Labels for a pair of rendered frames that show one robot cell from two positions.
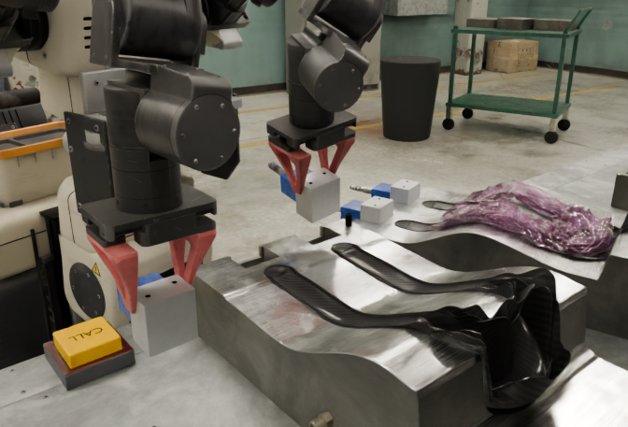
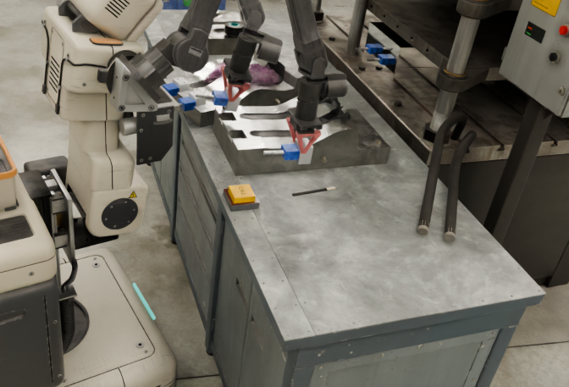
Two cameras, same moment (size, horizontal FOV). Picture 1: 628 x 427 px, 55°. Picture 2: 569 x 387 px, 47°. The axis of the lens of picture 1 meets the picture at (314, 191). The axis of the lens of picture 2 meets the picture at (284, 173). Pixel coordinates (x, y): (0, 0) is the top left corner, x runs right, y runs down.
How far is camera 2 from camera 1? 1.75 m
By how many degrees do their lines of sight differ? 67
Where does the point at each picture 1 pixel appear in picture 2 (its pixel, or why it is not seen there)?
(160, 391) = (272, 190)
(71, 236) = (110, 187)
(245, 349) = (278, 161)
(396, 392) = (351, 133)
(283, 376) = not seen: hidden behind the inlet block
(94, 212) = (309, 124)
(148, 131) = (334, 91)
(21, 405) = (261, 219)
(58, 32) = not seen: hidden behind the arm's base
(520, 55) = not seen: outside the picture
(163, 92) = (334, 80)
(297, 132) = (246, 75)
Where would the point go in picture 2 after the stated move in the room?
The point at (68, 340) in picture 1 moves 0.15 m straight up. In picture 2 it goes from (244, 195) to (250, 146)
